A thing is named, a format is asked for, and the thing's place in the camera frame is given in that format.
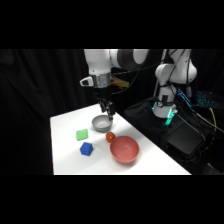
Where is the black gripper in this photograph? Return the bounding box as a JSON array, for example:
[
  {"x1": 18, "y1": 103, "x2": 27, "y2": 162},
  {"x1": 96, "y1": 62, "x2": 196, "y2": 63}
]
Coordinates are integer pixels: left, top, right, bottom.
[{"x1": 95, "y1": 85, "x2": 116, "y2": 122}]

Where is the blue cube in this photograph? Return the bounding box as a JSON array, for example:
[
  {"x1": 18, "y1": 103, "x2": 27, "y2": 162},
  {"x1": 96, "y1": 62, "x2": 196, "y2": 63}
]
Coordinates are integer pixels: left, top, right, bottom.
[{"x1": 79, "y1": 141, "x2": 95, "y2": 157}]

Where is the grey bowl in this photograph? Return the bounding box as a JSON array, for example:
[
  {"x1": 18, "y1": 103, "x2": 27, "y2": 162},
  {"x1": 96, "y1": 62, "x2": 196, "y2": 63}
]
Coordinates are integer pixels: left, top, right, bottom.
[{"x1": 91, "y1": 114, "x2": 114, "y2": 133}]

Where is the green cube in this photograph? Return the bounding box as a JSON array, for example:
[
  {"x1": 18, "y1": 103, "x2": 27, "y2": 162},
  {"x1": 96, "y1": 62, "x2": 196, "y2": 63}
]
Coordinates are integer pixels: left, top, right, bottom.
[{"x1": 75, "y1": 128, "x2": 90, "y2": 142}]

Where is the pink bowl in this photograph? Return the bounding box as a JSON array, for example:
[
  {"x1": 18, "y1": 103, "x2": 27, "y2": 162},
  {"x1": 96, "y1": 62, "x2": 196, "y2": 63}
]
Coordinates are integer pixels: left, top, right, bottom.
[{"x1": 109, "y1": 135, "x2": 140, "y2": 165}]

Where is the orange-red ball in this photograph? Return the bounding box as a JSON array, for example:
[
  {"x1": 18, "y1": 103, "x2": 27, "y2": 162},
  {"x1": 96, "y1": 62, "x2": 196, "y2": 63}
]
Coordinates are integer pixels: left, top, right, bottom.
[{"x1": 105, "y1": 131, "x2": 116, "y2": 144}]

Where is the green base light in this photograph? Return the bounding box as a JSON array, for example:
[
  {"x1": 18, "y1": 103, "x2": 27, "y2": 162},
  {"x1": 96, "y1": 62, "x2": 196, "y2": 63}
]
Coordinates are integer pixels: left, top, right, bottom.
[{"x1": 151, "y1": 100, "x2": 177, "y2": 127}]

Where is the black curtain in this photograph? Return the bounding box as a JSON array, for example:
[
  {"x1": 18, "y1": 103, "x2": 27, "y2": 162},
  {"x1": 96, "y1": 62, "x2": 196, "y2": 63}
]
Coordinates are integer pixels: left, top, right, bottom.
[{"x1": 0, "y1": 49, "x2": 224, "y2": 175}]

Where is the black robot stand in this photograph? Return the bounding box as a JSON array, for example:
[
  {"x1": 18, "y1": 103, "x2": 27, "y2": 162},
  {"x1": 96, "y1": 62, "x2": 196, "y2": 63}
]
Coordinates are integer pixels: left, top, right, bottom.
[{"x1": 124, "y1": 97, "x2": 206, "y2": 156}]

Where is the electronics with blue lights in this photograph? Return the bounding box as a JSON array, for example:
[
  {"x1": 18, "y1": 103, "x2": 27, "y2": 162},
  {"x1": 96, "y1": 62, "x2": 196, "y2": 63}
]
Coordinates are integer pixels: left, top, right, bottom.
[{"x1": 176, "y1": 87, "x2": 224, "y2": 109}]

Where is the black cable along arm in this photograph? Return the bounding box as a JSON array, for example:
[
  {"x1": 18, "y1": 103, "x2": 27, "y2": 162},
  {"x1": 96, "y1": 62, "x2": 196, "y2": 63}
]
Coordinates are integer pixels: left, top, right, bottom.
[{"x1": 110, "y1": 49, "x2": 168, "y2": 95}]

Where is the black cable at base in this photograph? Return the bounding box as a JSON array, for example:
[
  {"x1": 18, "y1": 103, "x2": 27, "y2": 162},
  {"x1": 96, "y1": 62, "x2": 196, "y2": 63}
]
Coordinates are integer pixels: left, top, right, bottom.
[{"x1": 166, "y1": 49, "x2": 195, "y2": 98}]

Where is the yellow cable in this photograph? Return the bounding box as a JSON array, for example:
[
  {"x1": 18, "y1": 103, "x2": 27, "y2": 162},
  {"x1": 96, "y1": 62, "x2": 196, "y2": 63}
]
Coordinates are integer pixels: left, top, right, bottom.
[{"x1": 209, "y1": 107, "x2": 218, "y2": 132}]

